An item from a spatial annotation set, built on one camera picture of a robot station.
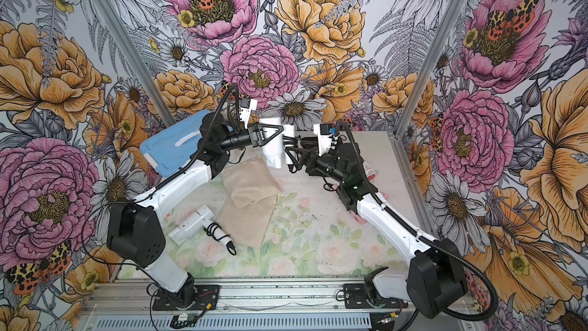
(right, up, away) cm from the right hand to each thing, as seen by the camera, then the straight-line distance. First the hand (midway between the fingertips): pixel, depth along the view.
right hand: (292, 150), depth 73 cm
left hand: (-3, +6, 0) cm, 6 cm away
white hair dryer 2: (-35, -26, +14) cm, 45 cm away
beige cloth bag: (-19, -13, +25) cm, 33 cm away
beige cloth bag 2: (-19, -25, +19) cm, 37 cm away
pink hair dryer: (+25, -26, +16) cm, 40 cm away
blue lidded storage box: (-49, 0, +21) cm, 54 cm away
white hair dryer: (-6, 0, -3) cm, 6 cm away
